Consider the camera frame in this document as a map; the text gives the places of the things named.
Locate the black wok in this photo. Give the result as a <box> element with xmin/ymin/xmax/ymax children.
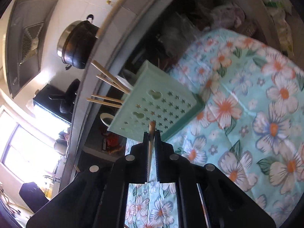
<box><xmin>49</xmin><ymin>79</ymin><xmax>80</xmax><ymax>114</ymax></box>

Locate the clear plastic bag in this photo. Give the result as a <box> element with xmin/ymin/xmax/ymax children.
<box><xmin>210</xmin><ymin>3</ymin><xmax>246</xmax><ymax>29</ymax></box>

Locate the white bowl behind holder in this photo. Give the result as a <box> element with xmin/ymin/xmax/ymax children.
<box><xmin>99</xmin><ymin>113</ymin><xmax>114</xmax><ymax>127</ymax></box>

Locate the white rice sack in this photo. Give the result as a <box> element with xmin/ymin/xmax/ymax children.
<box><xmin>262</xmin><ymin>0</ymin><xmax>294</xmax><ymax>57</ymax></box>

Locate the grey concrete counter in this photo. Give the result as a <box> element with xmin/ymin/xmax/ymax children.
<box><xmin>59</xmin><ymin>0</ymin><xmax>281</xmax><ymax>190</ymax></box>

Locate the black splash guard panel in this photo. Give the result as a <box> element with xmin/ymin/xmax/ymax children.
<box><xmin>33</xmin><ymin>84</ymin><xmax>72</xmax><ymax>123</ymax></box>

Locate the wooden chopstick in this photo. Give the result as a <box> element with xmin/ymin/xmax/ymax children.
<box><xmin>147</xmin><ymin>120</ymin><xmax>156</xmax><ymax>183</ymax></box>
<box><xmin>86</xmin><ymin>98</ymin><xmax>122</xmax><ymax>109</ymax></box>
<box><xmin>96</xmin><ymin>75</ymin><xmax>128</xmax><ymax>94</ymax></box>
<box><xmin>91</xmin><ymin>94</ymin><xmax>123</xmax><ymax>104</ymax></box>
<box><xmin>91</xmin><ymin>60</ymin><xmax>130</xmax><ymax>94</ymax></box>

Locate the wooden cutting board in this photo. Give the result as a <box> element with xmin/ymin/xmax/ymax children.
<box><xmin>95</xmin><ymin>0</ymin><xmax>125</xmax><ymax>39</ymax></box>

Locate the green perforated utensil holder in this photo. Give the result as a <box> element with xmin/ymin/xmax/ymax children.
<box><xmin>108</xmin><ymin>61</ymin><xmax>205</xmax><ymax>142</ymax></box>

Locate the steel range hood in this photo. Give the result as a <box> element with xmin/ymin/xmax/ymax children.
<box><xmin>4</xmin><ymin>0</ymin><xmax>58</xmax><ymax>97</ymax></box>

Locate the steel pot lid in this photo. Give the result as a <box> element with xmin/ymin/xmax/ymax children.
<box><xmin>57</xmin><ymin>21</ymin><xmax>81</xmax><ymax>58</ymax></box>

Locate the black stock pot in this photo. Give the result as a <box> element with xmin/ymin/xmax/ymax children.
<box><xmin>61</xmin><ymin>14</ymin><xmax>99</xmax><ymax>70</ymax></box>

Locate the floral teal quilt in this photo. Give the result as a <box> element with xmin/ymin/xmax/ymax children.
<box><xmin>124</xmin><ymin>28</ymin><xmax>304</xmax><ymax>228</ymax></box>

